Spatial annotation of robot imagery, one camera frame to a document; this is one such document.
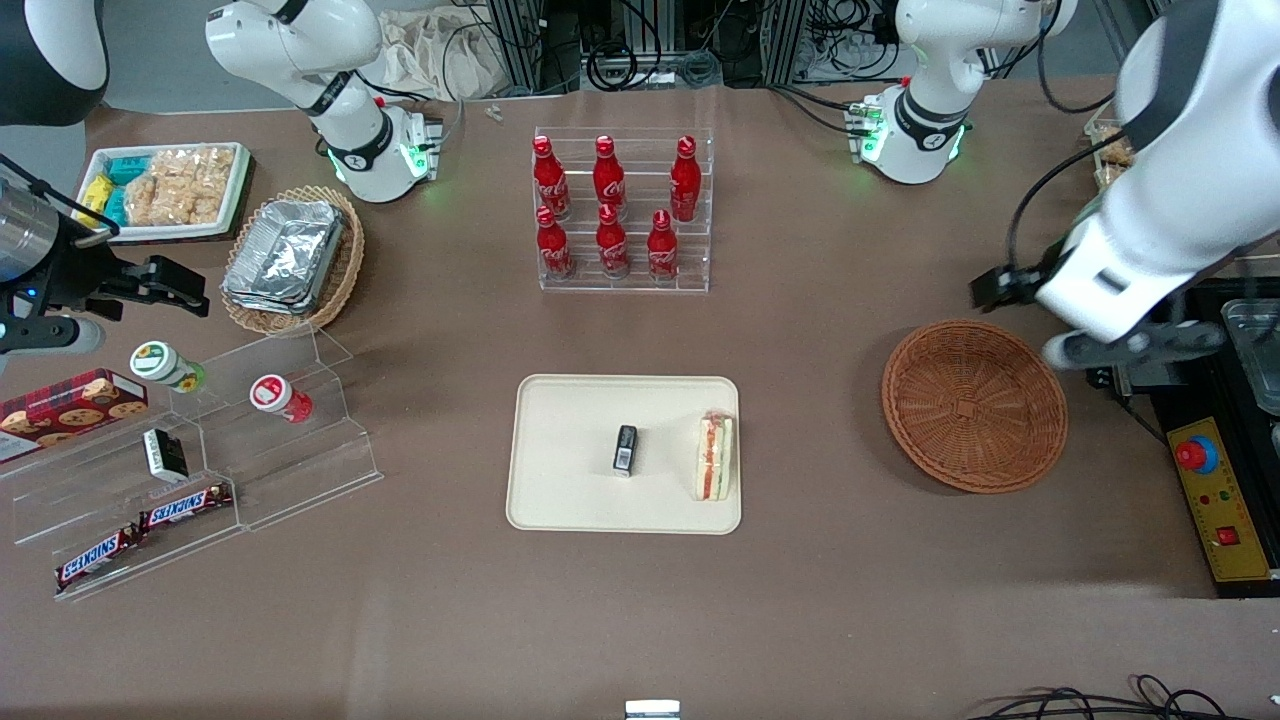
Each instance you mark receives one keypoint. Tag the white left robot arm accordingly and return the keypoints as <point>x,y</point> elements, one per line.
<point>1180,200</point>

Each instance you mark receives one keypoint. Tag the silver device at table edge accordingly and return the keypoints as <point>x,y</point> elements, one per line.
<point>652,710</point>

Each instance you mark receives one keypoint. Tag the aluminium frame post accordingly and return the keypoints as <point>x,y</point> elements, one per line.
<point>520,45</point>
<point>785,40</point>

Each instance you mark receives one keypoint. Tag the red cookie box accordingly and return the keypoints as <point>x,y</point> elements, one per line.
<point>70,410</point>

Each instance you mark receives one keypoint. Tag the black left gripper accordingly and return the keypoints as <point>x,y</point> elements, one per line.
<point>1012,283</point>

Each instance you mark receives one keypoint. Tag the clear acrylic bottle rack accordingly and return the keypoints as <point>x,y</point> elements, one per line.
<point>640,160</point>

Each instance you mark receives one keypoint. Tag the blue snack packet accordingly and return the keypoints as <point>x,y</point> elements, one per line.
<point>127,168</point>
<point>115,205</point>

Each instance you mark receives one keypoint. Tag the small black box with label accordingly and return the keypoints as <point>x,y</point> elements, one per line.
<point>625,450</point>

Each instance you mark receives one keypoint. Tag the green-lidded yogurt bottle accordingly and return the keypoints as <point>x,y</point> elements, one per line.
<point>160,363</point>

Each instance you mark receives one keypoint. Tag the white cloth bag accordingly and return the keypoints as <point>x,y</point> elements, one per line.
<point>440,55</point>

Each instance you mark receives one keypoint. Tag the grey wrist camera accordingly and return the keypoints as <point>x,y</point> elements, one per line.
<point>55,335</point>
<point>1130,348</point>

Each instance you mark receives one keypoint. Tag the Snickers chocolate bar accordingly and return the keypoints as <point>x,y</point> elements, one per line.
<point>98,557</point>
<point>185,507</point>

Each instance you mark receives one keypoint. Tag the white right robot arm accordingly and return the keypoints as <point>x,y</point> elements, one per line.
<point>365,165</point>

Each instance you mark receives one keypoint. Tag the black and white small box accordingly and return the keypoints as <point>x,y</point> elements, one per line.
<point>163,455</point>

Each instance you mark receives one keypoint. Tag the red cola bottle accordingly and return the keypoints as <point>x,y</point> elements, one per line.
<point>608,180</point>
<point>553,248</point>
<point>685,182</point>
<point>612,245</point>
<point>662,250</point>
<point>546,180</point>

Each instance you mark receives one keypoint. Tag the white rectangular snack tray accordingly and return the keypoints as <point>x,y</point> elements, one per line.
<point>235,200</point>

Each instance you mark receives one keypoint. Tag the bag of rice crackers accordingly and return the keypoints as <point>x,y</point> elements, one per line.
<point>180,185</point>

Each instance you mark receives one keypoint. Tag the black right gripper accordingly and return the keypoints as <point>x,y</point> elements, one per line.
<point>82,268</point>

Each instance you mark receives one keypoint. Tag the red-lidded yogurt bottle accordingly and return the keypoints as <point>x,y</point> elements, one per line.
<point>275,395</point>

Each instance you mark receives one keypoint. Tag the red emergency stop button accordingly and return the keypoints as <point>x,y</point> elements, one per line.
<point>1192,455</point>

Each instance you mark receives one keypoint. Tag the round brown wicker basket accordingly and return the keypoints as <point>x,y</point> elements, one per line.
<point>970,410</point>

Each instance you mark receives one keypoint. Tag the stack of foil containers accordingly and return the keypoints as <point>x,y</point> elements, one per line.
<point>285,255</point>

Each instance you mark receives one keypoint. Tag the yellow snack packet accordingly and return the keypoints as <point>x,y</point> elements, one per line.
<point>94,192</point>

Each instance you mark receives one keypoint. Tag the oval light wicker basket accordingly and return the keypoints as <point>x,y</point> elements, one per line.
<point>345,270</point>

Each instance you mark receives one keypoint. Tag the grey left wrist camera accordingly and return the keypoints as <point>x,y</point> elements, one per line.
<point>1130,348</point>

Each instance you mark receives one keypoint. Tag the yellow control box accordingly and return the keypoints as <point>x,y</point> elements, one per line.
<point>1225,510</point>

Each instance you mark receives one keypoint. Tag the triangular sandwich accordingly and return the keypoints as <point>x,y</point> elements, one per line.
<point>714,458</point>

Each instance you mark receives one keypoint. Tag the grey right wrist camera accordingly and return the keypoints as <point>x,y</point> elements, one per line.
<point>55,335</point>

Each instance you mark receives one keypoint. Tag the clear acrylic stepped stand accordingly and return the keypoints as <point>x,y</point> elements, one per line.
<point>300,470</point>

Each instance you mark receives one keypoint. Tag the cream plastic tray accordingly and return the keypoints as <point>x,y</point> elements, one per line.
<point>570,480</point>

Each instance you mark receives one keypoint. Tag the clear plastic container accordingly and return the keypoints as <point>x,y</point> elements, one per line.
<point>1260,365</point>

